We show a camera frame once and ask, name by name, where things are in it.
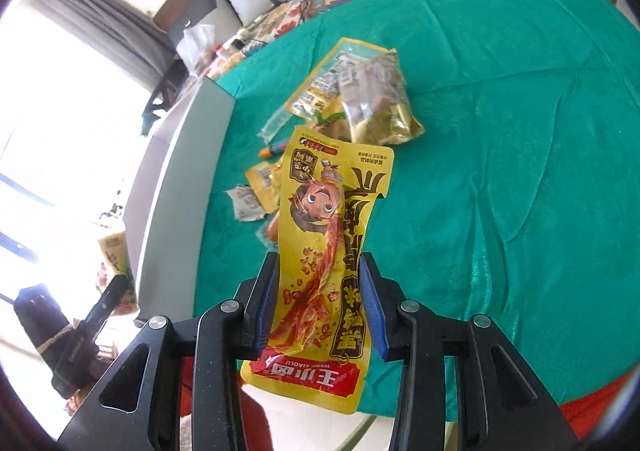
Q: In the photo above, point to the dark wooden chair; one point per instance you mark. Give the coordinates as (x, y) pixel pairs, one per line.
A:
(162, 96)

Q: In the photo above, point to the clear plastic bag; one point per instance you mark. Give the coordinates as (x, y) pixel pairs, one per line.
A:
(196, 46)

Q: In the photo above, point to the small grey snack packet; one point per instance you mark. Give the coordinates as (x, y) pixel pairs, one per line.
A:
(245, 203)

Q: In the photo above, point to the small yellow snack packet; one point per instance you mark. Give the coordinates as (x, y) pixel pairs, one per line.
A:
(263, 181)

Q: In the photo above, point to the pale yellow snack packet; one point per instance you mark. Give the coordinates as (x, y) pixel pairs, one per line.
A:
(114, 256)

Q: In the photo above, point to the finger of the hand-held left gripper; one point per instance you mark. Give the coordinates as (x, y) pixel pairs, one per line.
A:
(107, 303)

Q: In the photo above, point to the yellow green snack packet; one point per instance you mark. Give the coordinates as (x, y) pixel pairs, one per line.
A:
(330, 125)

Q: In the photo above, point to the yellow cartoon snack packet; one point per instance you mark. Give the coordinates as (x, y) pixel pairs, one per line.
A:
(325, 241)

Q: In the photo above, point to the white board panel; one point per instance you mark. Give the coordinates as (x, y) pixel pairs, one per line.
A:
(175, 191)

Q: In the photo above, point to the clear long snack packet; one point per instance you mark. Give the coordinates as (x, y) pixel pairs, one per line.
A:
(276, 125)

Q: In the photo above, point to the gold clear snack packet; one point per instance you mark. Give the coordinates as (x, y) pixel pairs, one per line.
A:
(377, 101)

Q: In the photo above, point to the green blanket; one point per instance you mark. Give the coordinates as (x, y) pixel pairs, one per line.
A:
(500, 156)

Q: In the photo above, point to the yellow peanut packet white label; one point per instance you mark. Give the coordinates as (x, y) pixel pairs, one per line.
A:
(320, 78)

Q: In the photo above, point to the orange sausage blue label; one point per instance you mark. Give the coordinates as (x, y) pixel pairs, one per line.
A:
(274, 150)

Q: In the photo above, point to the grey curtain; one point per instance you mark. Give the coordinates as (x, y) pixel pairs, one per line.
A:
(110, 21)

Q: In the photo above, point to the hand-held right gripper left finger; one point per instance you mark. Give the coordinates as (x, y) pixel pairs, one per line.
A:
(266, 301)

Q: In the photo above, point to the white bottle red cap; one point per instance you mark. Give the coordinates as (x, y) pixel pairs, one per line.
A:
(216, 51)

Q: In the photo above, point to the white power strip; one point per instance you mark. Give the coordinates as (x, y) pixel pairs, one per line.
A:
(234, 47)

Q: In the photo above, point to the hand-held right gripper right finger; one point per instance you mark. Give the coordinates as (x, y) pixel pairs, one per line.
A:
(372, 306)

